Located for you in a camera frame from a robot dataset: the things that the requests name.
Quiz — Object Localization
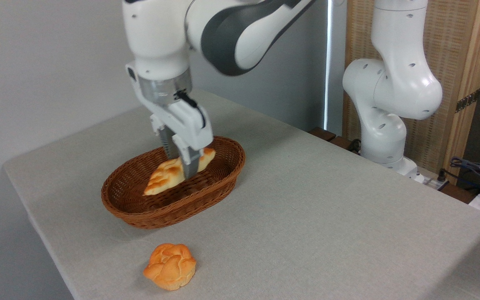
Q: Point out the metal screen hinge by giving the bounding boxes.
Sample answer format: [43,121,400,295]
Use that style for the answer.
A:
[455,89,480,113]

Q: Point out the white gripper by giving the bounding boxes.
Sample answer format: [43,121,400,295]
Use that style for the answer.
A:
[125,62,215,180]

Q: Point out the brown woven wicker basket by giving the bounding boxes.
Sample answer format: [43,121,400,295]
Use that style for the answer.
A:
[101,136,246,229]

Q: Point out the wooden rattan folding screen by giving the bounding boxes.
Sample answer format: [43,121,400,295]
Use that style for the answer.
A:
[342,0,480,185]

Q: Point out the long braided bread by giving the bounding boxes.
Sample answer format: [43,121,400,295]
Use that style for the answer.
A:
[143,147,216,196]

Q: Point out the round knotted bread bun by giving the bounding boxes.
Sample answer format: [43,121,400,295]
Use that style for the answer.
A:
[143,243,197,291]

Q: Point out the black cable bundle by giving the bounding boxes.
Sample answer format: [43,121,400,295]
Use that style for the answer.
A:
[437,157,480,196]

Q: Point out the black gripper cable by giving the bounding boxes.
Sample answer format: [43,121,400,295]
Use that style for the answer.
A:
[175,90,207,129]

